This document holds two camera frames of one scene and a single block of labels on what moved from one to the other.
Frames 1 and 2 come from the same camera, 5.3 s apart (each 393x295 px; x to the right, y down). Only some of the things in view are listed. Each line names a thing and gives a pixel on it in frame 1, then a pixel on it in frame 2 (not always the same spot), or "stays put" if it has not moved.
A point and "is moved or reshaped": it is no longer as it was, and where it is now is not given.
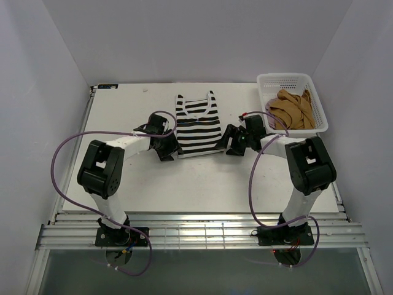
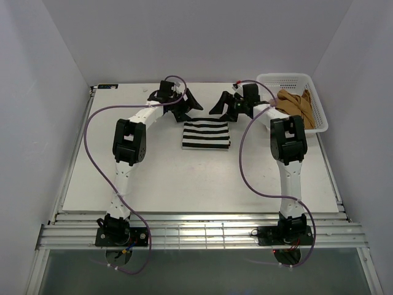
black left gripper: [173, 147] → [190, 103]
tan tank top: [296, 112] stays put
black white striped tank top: [198, 125] is moved or reshaped
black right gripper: [231, 131] → [229, 115]
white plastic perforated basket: [269, 85] stays put
